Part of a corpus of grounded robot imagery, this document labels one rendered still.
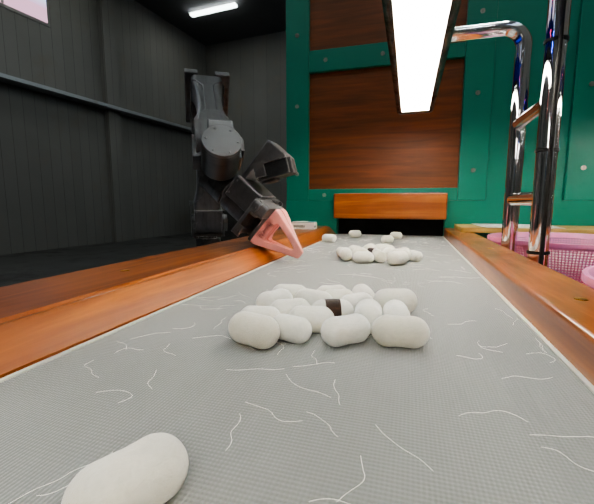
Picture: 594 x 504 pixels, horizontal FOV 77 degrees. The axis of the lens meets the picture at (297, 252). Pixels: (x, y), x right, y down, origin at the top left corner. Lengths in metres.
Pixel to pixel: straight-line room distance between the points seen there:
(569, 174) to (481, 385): 0.98
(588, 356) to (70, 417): 0.26
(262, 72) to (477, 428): 11.04
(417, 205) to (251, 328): 0.85
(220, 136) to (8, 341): 0.38
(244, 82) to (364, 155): 10.28
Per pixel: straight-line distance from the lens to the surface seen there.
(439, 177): 1.12
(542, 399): 0.23
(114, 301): 0.33
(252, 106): 11.05
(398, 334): 0.25
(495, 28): 0.75
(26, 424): 0.21
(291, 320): 0.25
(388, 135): 1.14
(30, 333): 0.29
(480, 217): 1.12
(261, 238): 0.59
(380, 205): 1.05
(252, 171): 0.59
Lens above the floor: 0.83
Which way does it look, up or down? 8 degrees down
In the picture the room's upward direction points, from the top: straight up
